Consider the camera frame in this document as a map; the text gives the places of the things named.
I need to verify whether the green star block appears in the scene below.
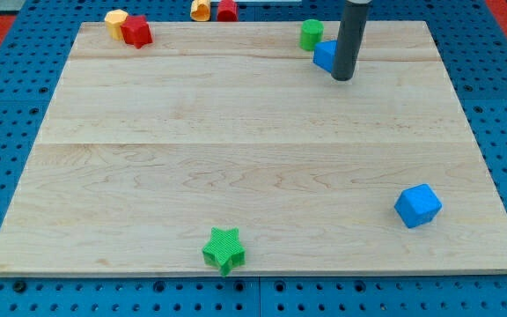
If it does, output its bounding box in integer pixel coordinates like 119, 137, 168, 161
202, 227, 246, 276

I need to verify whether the red cylinder block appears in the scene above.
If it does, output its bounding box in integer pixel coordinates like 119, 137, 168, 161
217, 0, 239, 22

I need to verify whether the green cylinder block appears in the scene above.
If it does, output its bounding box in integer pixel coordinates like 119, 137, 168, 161
298, 19, 324, 51

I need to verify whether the blue triangular block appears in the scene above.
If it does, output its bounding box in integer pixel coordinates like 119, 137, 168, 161
312, 40, 337, 73

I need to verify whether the yellow pentagon block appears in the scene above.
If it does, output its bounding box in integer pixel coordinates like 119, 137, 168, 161
104, 9, 129, 41

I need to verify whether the dark grey cylindrical pointer rod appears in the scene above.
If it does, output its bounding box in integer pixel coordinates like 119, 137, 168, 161
331, 0, 371, 81

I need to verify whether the red star block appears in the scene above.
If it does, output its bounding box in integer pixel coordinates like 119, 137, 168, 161
121, 15, 153, 49

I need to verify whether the light wooden board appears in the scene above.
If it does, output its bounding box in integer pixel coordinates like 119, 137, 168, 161
0, 21, 507, 277

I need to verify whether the blue cube block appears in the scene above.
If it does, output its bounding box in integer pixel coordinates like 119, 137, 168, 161
394, 183, 443, 228

